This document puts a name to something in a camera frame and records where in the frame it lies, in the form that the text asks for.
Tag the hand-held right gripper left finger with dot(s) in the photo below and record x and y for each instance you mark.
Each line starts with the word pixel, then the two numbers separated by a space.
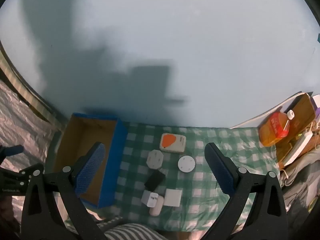
pixel 90 171

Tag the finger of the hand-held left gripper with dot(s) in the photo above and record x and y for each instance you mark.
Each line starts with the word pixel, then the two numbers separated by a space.
pixel 22 172
pixel 12 151

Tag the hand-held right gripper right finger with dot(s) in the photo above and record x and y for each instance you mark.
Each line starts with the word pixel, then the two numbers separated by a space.
pixel 220 171

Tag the blue cardboard box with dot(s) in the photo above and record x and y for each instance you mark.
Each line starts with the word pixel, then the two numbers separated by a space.
pixel 85 135

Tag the white square box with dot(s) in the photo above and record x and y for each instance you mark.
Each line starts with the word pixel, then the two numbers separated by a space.
pixel 173 197

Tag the white charger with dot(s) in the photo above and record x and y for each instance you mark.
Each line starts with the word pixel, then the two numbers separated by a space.
pixel 148 198

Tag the black rectangular case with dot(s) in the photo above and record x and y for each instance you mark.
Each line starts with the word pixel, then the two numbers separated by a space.
pixel 155 180

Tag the white oval earbud case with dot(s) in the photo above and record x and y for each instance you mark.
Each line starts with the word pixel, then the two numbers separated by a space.
pixel 157 208

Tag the silver foil mat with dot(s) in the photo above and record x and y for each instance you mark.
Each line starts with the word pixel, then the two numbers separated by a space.
pixel 22 120

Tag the white round disc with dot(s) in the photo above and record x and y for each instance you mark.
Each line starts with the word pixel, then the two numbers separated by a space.
pixel 186 164

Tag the green checked cloth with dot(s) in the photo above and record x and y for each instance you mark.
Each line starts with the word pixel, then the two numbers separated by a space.
pixel 202 136

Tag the white device with orange patch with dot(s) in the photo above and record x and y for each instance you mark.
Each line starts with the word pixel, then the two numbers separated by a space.
pixel 172 143

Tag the white plug adapter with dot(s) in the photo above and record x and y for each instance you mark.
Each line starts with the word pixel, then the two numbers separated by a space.
pixel 155 159

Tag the orange drink bottle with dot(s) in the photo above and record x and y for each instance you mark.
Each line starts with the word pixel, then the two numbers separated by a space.
pixel 273 128

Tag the grey striped clothing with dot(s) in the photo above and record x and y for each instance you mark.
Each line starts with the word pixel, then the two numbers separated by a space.
pixel 135 232

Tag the grey cloth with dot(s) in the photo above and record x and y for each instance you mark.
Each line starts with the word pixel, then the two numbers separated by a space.
pixel 300 187

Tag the brown cardboard box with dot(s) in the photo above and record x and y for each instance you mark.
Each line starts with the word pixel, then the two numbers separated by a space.
pixel 303 110

